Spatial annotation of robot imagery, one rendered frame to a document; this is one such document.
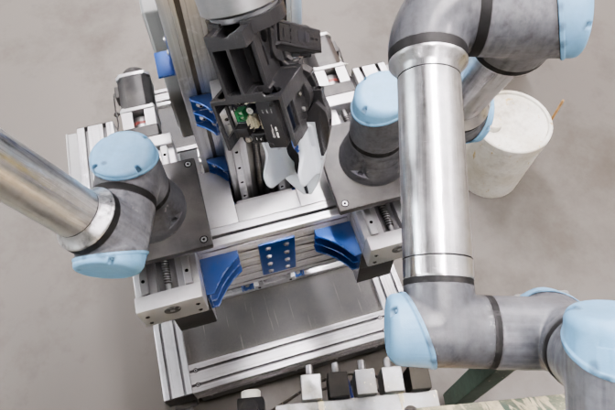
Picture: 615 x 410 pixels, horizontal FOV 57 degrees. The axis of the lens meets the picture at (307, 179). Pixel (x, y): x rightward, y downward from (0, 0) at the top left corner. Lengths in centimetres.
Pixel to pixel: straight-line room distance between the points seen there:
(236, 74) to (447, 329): 32
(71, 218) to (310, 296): 121
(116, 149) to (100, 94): 185
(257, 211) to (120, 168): 40
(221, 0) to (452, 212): 32
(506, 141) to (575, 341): 174
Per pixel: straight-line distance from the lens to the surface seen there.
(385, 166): 120
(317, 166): 59
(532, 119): 235
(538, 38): 75
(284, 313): 199
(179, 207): 120
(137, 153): 105
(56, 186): 91
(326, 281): 203
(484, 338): 61
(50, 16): 338
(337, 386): 136
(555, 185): 267
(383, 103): 108
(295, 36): 57
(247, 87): 51
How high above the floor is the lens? 210
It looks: 59 degrees down
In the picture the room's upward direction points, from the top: straight up
